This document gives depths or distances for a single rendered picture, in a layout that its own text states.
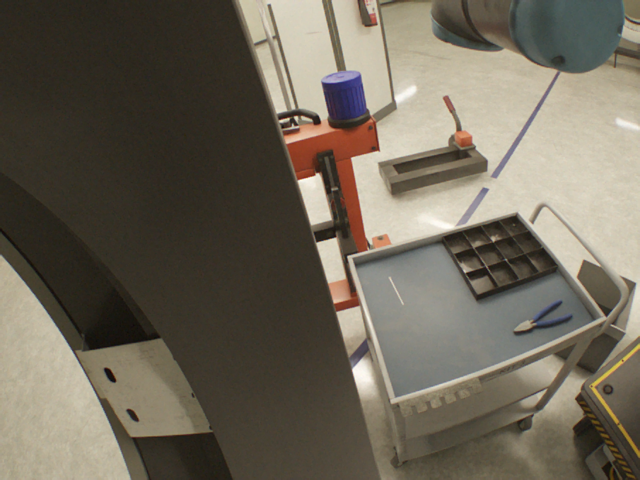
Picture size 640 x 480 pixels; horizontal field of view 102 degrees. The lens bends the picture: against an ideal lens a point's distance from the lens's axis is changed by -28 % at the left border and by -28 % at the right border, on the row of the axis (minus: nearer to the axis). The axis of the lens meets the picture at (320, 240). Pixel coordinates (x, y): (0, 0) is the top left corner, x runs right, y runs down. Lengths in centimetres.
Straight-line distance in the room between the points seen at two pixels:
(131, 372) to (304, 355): 26
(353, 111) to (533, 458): 134
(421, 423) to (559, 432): 63
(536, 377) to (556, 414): 35
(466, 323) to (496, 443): 70
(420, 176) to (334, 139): 132
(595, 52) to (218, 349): 47
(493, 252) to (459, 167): 141
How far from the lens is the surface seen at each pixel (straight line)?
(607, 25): 30
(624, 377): 135
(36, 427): 245
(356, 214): 118
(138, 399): 59
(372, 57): 337
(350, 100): 100
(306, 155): 105
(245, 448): 53
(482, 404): 117
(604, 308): 178
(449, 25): 41
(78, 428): 216
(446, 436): 130
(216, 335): 43
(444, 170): 235
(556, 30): 27
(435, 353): 82
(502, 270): 99
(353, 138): 105
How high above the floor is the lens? 138
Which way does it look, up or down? 40 degrees down
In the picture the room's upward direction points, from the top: 16 degrees counter-clockwise
